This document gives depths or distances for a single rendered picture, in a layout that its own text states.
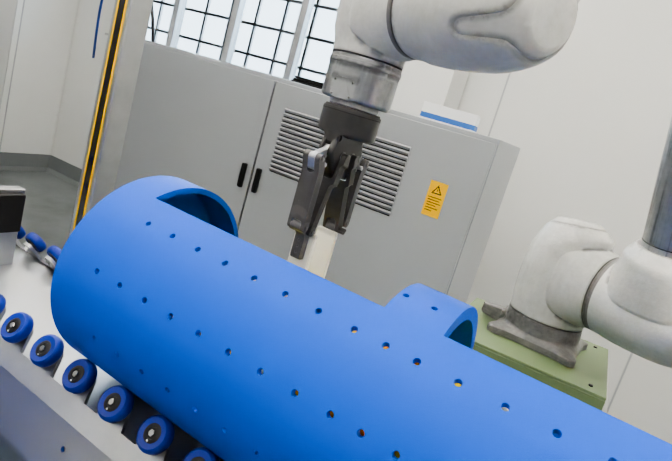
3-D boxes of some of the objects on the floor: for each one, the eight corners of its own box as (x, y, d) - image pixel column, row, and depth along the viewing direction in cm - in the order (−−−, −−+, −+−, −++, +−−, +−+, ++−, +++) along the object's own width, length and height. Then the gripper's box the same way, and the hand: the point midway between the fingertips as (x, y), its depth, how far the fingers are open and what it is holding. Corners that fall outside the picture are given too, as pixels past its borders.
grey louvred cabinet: (142, 262, 367) (189, 54, 340) (426, 416, 275) (520, 148, 248) (71, 273, 319) (119, 32, 292) (386, 465, 227) (498, 139, 201)
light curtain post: (32, 515, 157) (153, -84, 126) (43, 528, 154) (171, -82, 123) (10, 527, 152) (132, -96, 120) (22, 540, 149) (150, -94, 118)
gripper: (359, 108, 76) (315, 261, 80) (290, 87, 60) (240, 277, 65) (406, 122, 72) (357, 280, 77) (346, 103, 57) (288, 303, 61)
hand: (310, 257), depth 70 cm, fingers open, 5 cm apart
